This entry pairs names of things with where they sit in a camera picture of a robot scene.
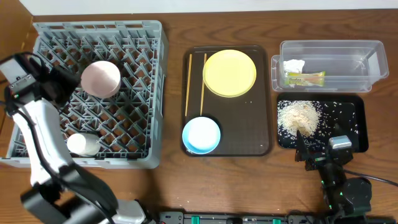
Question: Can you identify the pile of rice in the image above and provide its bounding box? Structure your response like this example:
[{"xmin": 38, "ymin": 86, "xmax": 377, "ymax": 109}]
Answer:
[{"xmin": 277, "ymin": 100, "xmax": 321, "ymax": 140}]

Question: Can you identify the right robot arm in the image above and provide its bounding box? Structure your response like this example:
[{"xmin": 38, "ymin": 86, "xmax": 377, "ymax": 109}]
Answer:
[{"xmin": 295, "ymin": 124, "xmax": 372, "ymax": 223}]

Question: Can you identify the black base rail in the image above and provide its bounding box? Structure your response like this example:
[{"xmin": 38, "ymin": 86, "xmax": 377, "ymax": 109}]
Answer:
[{"xmin": 159, "ymin": 212, "xmax": 331, "ymax": 224}]

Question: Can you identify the grey plastic dish rack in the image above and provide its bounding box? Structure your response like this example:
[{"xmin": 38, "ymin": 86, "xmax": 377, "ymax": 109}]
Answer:
[{"xmin": 1, "ymin": 21, "xmax": 168, "ymax": 169}]

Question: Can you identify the pink white bowl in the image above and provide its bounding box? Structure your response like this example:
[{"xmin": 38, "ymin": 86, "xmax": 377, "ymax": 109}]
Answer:
[{"xmin": 81, "ymin": 61, "xmax": 121, "ymax": 98}]

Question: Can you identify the yellow round plate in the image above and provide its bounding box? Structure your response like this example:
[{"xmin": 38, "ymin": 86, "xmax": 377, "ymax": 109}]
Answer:
[{"xmin": 203, "ymin": 49, "xmax": 257, "ymax": 98}]

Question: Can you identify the white plastic cup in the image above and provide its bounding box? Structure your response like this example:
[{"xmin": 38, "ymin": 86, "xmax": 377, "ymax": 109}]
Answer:
[{"xmin": 67, "ymin": 133, "xmax": 101, "ymax": 157}]

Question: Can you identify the clear plastic bin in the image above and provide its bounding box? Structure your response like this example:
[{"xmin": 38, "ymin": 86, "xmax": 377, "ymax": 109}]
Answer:
[{"xmin": 271, "ymin": 40, "xmax": 389, "ymax": 93}]

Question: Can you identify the black plastic tray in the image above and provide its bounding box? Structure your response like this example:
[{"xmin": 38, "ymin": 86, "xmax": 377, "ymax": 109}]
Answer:
[{"xmin": 277, "ymin": 93, "xmax": 369, "ymax": 152}]

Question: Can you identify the white tissue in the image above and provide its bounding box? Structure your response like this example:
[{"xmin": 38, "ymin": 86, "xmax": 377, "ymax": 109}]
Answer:
[{"xmin": 283, "ymin": 59, "xmax": 305, "ymax": 73}]

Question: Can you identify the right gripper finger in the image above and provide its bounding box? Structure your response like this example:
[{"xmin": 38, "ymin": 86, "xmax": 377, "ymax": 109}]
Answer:
[
  {"xmin": 295, "ymin": 130, "xmax": 308, "ymax": 162},
  {"xmin": 334, "ymin": 123, "xmax": 350, "ymax": 137}
]

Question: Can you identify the light blue bowl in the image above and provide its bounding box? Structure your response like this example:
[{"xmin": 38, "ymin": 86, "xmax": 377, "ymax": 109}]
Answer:
[{"xmin": 182, "ymin": 116, "xmax": 221, "ymax": 155}]

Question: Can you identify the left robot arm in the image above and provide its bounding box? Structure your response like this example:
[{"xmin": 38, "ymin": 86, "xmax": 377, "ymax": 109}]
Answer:
[{"xmin": 4, "ymin": 66, "xmax": 152, "ymax": 223}]

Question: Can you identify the green snack wrapper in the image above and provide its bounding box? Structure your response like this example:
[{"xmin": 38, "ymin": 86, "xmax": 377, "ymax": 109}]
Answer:
[{"xmin": 284, "ymin": 72, "xmax": 325, "ymax": 87}]

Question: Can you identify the dark brown serving tray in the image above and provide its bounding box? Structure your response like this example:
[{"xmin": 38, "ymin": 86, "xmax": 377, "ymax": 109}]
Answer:
[{"xmin": 182, "ymin": 45, "xmax": 274, "ymax": 157}]

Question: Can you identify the wooden chopstick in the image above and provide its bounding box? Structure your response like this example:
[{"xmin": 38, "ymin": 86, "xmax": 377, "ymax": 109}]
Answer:
[
  {"xmin": 200, "ymin": 53, "xmax": 207, "ymax": 116},
  {"xmin": 185, "ymin": 54, "xmax": 192, "ymax": 117}
]

